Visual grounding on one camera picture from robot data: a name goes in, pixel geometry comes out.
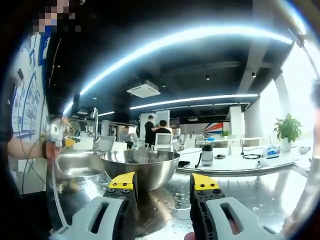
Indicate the stainless steel sink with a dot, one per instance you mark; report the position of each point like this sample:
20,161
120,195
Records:
77,162

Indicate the white smartphone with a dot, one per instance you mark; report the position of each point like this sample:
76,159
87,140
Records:
259,163

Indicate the person's right hand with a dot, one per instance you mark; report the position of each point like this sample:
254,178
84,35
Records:
189,236

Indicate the stainless steel bowl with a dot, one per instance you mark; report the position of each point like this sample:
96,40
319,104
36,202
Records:
140,170

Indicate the white mesh office chair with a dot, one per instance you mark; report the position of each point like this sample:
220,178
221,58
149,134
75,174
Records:
163,141

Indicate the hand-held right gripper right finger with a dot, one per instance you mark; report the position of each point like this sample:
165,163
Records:
225,220

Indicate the long curved ceiling light strip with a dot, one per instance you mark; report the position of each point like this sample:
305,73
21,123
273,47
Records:
155,47

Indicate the blue and white box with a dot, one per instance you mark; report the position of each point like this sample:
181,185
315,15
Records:
271,153

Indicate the short ceiling light strip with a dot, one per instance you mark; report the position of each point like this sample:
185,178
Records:
195,100

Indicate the black smartphone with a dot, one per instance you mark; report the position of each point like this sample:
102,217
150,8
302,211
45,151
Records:
184,164

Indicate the blue and white wall poster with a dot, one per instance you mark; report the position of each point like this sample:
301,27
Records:
30,100

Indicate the dark water bottle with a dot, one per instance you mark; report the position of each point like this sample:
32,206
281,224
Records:
207,156

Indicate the chrome curved faucet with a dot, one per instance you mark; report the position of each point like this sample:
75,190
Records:
95,135

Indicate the small potted green plant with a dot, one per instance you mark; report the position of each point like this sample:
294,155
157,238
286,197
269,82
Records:
225,135

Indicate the large potted green plant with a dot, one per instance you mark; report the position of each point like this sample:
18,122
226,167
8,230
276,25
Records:
287,132

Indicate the person's left hand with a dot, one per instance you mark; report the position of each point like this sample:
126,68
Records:
52,151

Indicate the ceiling air conditioner unit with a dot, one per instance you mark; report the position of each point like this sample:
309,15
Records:
143,89

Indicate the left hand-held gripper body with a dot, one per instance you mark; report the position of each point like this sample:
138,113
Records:
53,132

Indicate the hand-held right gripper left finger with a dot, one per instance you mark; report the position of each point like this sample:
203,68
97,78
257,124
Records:
100,220

